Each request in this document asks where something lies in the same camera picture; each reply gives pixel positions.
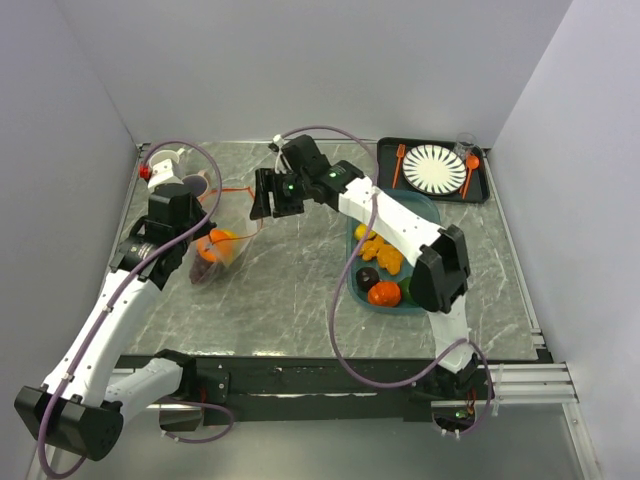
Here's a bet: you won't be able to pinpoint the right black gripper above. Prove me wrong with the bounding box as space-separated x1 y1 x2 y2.
250 168 311 220

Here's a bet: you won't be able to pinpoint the clear zip top bag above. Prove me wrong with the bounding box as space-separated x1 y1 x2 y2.
188 187 263 286

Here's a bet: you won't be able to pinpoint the orange tangerine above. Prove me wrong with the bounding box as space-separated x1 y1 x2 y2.
196 229 222 263

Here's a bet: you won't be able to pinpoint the red grape bunch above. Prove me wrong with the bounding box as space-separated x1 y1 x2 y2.
189 254 214 284

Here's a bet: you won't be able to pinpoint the yellow bumpy fruit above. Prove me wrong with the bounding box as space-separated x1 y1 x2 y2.
216 229 238 267

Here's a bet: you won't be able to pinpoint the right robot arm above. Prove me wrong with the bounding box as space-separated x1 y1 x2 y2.
250 135 481 398

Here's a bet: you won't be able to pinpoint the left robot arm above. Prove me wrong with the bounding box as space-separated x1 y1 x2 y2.
14 184 214 461

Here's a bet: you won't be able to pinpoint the teal transparent food tray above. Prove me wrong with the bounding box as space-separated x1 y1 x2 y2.
346 190 440 314

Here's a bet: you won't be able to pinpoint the beige mug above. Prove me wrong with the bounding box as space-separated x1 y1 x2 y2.
182 170 211 200

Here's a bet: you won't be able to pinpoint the white mug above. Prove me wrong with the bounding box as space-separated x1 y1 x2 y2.
147 147 185 175

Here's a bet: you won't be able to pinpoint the yellow corn cob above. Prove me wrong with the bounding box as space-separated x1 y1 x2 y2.
353 224 376 241

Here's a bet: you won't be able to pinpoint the black serving tray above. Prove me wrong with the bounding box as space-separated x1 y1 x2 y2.
377 137 490 204

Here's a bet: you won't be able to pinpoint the orange plastic fork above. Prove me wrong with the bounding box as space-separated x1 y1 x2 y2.
391 144 406 189

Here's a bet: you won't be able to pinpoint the orange dried fruit pieces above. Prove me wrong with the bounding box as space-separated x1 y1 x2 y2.
358 235 404 275

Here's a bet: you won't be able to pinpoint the small orange pumpkin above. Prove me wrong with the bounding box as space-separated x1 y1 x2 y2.
367 281 402 308

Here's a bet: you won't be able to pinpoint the white striped plate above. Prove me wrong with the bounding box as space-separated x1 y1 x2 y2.
402 144 467 196

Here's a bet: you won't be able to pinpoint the green avocado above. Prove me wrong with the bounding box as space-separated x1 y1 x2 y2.
397 277 418 307

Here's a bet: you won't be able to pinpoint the clear drinking glass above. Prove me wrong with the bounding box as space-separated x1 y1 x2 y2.
453 132 476 161

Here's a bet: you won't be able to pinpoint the orange plastic spoon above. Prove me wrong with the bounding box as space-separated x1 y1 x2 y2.
459 154 480 199

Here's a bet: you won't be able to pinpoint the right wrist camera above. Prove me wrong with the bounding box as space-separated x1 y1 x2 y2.
268 134 286 155

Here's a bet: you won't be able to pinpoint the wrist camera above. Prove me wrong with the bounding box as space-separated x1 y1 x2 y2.
268 134 286 155
138 159 183 193

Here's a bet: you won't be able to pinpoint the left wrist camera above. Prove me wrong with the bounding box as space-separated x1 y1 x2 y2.
138 159 183 193

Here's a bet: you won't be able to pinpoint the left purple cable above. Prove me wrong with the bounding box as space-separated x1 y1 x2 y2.
35 141 236 476

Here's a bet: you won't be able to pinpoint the purple cable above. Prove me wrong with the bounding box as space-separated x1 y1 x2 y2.
272 124 494 437
35 141 236 476

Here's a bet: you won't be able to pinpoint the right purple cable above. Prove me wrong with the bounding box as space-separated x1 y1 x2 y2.
272 124 494 437

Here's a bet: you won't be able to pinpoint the black base frame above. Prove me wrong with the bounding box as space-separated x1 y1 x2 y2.
137 349 501 431

